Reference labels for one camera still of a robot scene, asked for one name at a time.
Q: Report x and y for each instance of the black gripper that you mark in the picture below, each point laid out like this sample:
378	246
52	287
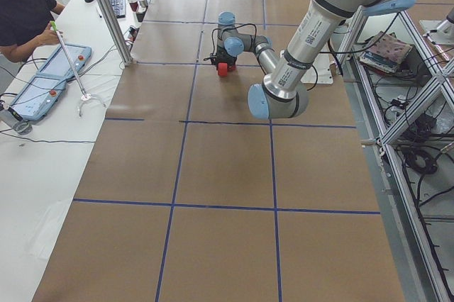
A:
225	59

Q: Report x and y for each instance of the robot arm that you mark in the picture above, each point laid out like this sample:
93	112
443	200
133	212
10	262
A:
281	93

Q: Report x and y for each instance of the small metal cup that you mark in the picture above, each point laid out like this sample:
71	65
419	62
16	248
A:
143	3

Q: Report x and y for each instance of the stack of books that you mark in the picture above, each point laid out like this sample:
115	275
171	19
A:
385	52

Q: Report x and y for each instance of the metal reacher grabber tool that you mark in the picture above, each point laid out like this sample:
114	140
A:
86	97

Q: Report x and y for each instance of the upper teach pendant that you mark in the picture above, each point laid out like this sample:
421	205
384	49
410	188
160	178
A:
57	65

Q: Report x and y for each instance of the teach pendant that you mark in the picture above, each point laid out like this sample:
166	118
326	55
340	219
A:
57	65
38	97

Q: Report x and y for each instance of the seated person black shirt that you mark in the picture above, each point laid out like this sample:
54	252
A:
25	26

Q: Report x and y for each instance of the lower teach pendant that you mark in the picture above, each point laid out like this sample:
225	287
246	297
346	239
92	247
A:
38	97

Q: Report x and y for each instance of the aluminium frame post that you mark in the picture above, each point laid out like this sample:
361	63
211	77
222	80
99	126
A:
115	31

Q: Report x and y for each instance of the aluminium side frame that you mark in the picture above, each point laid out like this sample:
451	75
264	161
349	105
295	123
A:
407	121

